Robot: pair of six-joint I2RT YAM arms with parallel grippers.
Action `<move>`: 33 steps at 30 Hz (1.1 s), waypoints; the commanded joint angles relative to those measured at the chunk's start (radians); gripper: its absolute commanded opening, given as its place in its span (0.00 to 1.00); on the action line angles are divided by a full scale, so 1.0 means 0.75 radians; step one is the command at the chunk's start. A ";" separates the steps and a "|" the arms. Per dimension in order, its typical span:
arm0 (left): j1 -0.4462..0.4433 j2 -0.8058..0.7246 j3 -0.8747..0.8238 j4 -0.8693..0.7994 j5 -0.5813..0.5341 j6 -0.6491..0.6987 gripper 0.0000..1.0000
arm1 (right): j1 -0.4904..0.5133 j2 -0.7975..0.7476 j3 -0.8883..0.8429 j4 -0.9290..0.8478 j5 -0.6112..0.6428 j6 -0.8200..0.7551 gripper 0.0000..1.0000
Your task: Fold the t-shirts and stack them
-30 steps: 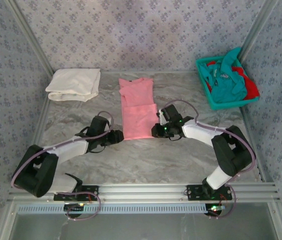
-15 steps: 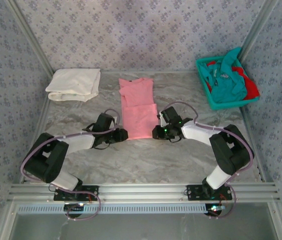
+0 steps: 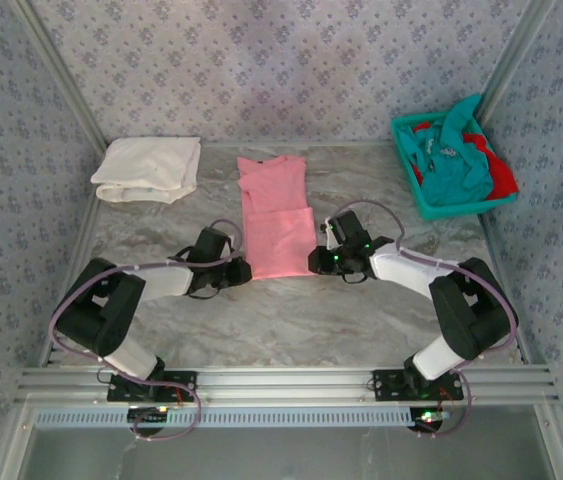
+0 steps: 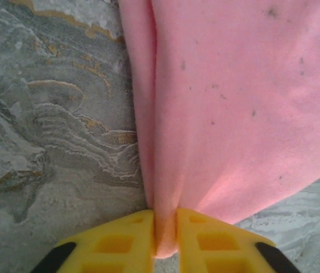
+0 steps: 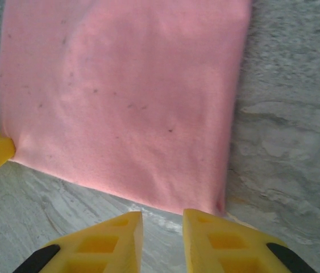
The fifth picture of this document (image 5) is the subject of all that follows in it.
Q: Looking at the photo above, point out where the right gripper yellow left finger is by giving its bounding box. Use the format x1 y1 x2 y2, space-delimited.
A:
13 210 144 273

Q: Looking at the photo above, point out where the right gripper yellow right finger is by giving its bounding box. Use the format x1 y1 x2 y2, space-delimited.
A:
182 208 315 273

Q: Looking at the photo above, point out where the pink t-shirt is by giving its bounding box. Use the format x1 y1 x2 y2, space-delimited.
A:
0 0 253 216

